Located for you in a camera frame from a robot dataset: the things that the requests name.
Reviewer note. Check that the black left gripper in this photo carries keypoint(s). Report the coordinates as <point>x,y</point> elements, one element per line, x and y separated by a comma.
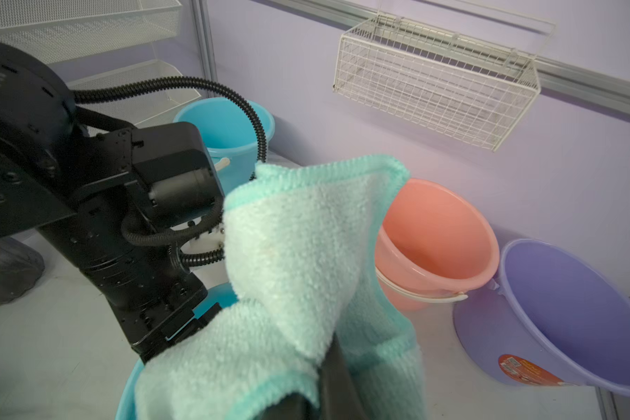
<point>137,196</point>

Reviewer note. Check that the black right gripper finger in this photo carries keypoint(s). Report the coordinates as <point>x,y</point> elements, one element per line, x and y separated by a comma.
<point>338,396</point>

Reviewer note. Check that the teal bucket being wiped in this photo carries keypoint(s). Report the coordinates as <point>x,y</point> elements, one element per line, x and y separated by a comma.
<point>228,134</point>

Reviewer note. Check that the mint green microfibre cloth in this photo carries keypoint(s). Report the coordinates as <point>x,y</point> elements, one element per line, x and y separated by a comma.
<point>299,248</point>

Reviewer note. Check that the pink plastic bucket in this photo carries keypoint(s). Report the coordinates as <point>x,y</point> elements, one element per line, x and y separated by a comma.
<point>433,247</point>

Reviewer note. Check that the purple plastic bucket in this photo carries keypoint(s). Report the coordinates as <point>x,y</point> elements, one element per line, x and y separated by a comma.
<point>547,319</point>

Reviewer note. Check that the white two-tier mesh shelf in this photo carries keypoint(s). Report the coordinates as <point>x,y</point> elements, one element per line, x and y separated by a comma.
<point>100,44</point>

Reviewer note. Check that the white wire wall basket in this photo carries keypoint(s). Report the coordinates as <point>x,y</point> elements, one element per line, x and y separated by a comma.
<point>465,88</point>

